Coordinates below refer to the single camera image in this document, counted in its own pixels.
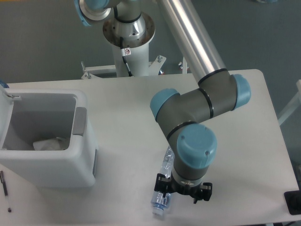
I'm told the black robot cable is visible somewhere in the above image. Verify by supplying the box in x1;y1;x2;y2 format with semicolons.
119;36;135;77

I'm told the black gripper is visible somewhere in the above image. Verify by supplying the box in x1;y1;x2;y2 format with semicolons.
154;173;213;204

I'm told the white open trash can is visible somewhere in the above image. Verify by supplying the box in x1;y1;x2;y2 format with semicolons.
0;88;98;188

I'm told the crushed clear plastic bottle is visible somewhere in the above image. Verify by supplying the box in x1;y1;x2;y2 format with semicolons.
151;146;174;218

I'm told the black pen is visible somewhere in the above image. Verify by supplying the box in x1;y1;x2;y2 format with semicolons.
0;170;12;213

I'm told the black device at table edge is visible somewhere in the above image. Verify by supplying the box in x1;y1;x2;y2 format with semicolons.
284;190;301;215

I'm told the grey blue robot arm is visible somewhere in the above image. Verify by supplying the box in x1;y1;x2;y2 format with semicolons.
74;0;251;208

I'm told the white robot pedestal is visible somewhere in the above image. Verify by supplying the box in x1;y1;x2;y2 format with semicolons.
81;13;167;80

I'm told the white paper wrapper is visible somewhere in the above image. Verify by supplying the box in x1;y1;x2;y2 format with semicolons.
33;137;70;151

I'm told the white metal frame right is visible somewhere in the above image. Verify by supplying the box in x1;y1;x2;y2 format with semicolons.
278;80;301;126

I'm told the white clamp post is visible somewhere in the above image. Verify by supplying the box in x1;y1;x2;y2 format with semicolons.
178;57;189;74

